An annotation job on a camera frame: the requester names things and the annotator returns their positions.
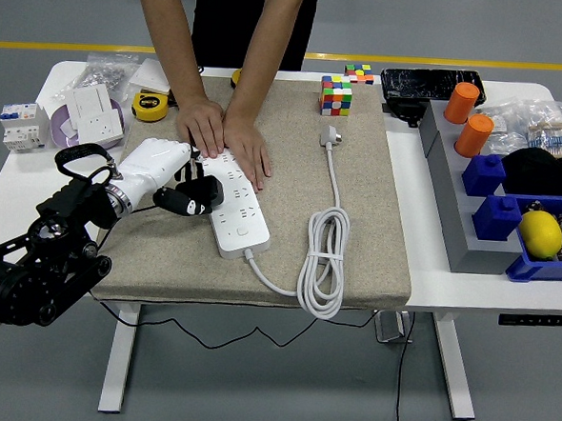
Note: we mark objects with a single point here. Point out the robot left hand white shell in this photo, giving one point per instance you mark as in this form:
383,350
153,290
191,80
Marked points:
150,164

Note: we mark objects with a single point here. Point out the person's right hand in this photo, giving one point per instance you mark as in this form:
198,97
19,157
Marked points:
202,127

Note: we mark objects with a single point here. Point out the person's left hand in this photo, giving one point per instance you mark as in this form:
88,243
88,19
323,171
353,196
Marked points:
249,149

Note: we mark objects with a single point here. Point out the black plug adapter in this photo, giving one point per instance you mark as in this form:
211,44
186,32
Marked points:
210,189

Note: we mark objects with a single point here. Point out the white power strip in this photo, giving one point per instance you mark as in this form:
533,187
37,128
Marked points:
242,227

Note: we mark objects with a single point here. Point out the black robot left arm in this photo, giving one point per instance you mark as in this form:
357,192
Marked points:
43,272

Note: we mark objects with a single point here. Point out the person's left forearm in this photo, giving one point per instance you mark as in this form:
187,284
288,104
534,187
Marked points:
267,52

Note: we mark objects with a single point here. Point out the person's right forearm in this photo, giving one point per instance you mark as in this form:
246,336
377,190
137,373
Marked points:
172,37

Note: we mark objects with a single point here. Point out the yellow tape measure grey button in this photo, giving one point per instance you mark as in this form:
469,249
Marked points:
235,78

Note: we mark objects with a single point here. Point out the yellow black tape measure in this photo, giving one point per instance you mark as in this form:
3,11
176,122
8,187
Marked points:
149,107

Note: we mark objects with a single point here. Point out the grey-brown mat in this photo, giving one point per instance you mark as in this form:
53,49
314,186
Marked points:
286,196

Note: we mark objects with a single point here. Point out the purple bowl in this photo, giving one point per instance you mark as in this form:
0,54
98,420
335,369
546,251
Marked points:
61,135

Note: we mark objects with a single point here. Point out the large colourful puzzle cube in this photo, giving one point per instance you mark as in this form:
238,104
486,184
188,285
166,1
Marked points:
335,97

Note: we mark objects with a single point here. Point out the clear bag of screws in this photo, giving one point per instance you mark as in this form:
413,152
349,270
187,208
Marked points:
101,73

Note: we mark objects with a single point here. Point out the white table leg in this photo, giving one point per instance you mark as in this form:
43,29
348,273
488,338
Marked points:
457,374
118,367

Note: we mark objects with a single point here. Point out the person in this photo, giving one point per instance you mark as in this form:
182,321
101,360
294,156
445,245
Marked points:
245,22

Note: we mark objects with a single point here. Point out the black table control panel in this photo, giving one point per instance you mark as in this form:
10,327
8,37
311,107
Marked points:
534,320

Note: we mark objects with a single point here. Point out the white circuit breaker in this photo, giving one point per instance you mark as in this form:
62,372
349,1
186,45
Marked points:
23,128

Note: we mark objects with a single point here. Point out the small colourful puzzle cube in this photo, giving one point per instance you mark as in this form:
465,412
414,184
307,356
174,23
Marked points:
358,74

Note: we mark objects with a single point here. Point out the black power adapter block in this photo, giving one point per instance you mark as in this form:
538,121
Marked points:
404,110

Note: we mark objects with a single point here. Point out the blue plastic bin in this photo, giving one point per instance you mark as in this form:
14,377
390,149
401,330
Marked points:
544,272

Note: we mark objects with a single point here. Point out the black glossy tray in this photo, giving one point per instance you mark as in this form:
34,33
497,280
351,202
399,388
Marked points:
422,83

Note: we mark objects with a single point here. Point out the grey metal box under table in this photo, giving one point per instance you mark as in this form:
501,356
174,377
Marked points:
390,328

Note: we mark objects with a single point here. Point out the grey stepped block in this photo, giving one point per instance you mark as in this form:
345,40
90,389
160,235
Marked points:
452,216

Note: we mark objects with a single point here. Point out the yellow lemon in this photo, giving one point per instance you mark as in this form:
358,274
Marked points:
539,233

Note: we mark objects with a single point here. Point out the orange cylinder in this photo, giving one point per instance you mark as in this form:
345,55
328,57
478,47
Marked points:
474,136
461,104

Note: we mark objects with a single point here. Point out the blue plastic block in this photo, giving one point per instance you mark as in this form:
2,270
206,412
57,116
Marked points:
483,177
495,221

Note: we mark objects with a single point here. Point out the black cloth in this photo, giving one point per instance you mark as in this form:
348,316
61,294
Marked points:
541,171

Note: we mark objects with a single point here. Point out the clear bag of resistors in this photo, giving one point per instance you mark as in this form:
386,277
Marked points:
548,136

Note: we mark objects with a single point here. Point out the white wall socket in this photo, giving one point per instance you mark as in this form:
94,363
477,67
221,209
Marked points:
100,128

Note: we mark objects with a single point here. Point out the large white switch plate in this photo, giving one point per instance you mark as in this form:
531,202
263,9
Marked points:
148,76

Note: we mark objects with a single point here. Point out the small white switch plate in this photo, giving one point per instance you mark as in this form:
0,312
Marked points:
92,101

